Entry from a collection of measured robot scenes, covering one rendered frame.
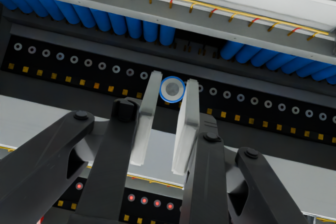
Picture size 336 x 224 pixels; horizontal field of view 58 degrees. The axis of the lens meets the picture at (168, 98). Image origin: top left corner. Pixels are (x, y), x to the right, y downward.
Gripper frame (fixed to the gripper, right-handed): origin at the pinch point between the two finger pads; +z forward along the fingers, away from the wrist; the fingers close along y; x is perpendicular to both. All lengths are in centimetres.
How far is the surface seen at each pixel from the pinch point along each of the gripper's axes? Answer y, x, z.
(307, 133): 20.9, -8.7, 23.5
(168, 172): 1.6, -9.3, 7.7
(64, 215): -12.1, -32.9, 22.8
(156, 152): 0.1, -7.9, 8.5
